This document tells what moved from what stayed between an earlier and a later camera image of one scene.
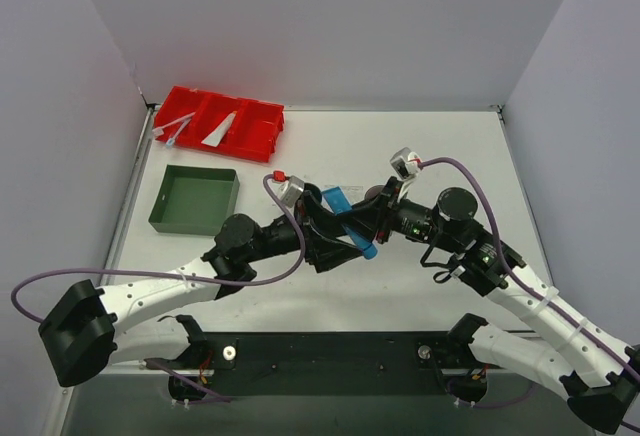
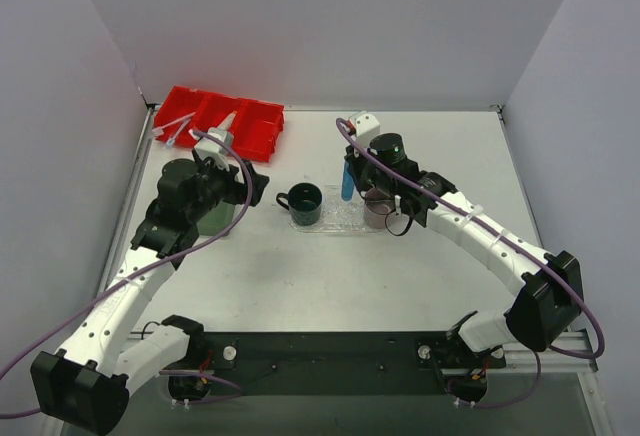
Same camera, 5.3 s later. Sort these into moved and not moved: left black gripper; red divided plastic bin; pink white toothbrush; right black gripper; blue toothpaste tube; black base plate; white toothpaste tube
Moved: blue toothpaste tube; left black gripper; right black gripper
Not moved: white toothpaste tube; black base plate; pink white toothbrush; red divided plastic bin
